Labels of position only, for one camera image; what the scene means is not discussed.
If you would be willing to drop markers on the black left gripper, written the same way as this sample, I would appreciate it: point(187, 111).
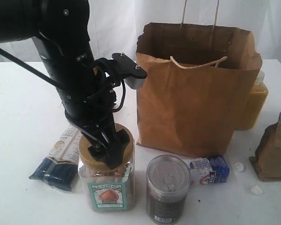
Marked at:
point(88, 97)

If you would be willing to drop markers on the clear jar with yellow lid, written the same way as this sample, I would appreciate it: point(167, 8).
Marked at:
point(104, 188)

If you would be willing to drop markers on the clear can with pull-tab lid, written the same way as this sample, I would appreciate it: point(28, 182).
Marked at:
point(168, 181)

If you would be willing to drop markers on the brown paper shopping bag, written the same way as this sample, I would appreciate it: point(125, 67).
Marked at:
point(198, 83)

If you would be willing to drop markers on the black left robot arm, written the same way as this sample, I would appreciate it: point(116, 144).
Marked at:
point(56, 27)

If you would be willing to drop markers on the blue spaghetti pasta packet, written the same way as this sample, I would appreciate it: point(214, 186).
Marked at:
point(59, 168)

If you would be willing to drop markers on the blue white milk carton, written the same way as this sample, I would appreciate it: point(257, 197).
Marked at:
point(207, 170)

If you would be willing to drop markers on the white backdrop curtain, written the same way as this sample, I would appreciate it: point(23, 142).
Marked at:
point(114, 25)

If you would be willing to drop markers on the white crumb front right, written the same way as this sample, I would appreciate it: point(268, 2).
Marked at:
point(256, 190)

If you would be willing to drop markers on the yellow juice bottle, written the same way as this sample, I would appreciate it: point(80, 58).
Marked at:
point(254, 104)

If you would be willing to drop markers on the brown kraft paper pouch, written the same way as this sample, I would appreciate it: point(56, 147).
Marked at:
point(267, 159)

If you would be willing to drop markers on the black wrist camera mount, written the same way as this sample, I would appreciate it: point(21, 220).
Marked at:
point(129, 71)

